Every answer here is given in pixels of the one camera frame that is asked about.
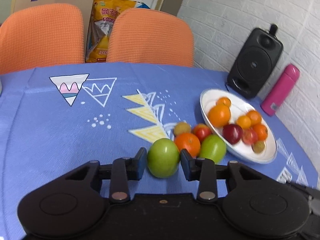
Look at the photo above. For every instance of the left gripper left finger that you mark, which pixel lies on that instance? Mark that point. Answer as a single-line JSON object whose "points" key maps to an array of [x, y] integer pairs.
{"points": [[120, 172]]}

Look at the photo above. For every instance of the left orange chair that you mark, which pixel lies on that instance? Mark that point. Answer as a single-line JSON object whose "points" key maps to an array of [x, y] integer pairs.
{"points": [[42, 36]]}

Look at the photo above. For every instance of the pink thermos bottle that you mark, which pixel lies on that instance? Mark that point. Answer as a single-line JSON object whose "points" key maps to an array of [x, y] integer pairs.
{"points": [[281, 89]]}

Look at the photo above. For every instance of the right orange chair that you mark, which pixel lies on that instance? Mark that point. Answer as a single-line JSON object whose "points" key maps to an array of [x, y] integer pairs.
{"points": [[151, 36]]}

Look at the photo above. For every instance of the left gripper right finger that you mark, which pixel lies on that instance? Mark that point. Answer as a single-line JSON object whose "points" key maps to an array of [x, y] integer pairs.
{"points": [[206, 172]]}

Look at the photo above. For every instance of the green apple fruit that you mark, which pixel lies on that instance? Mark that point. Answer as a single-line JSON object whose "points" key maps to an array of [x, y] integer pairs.
{"points": [[163, 158]]}

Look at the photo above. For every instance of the red tomato fruit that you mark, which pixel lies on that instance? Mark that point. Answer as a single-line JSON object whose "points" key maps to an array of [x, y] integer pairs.
{"points": [[201, 131]]}

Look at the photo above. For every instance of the yellow snack bag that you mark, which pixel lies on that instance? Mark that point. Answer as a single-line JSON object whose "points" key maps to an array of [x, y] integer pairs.
{"points": [[104, 14]]}

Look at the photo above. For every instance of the orange tangerine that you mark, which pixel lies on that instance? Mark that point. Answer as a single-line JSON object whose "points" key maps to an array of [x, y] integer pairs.
{"points": [[190, 142]]}

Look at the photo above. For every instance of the large orange mandarin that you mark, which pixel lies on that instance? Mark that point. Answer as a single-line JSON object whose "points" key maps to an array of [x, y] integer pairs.
{"points": [[219, 115]]}

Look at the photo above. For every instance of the blue patterned tablecloth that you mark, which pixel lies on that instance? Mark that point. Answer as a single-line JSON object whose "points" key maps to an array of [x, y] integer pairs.
{"points": [[60, 124]]}

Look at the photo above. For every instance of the small orange kumquat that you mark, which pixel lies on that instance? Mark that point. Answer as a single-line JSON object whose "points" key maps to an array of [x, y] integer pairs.
{"points": [[261, 131], [244, 122]]}

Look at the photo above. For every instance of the small orange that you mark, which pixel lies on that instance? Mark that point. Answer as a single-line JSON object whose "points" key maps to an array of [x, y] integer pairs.
{"points": [[224, 101], [254, 117]]}

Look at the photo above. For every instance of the yellowish green small fruit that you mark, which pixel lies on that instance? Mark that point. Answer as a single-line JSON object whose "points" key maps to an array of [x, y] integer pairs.
{"points": [[181, 127]]}

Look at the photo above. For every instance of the black speaker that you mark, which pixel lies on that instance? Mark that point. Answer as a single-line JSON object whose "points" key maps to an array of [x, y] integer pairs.
{"points": [[255, 62]]}

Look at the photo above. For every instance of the olive brown small fruit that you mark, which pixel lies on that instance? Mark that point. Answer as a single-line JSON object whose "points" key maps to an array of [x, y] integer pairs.
{"points": [[258, 147]]}

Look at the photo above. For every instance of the orange chair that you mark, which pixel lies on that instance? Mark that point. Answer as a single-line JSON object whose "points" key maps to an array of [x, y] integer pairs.
{"points": [[42, 36], [151, 36]]}

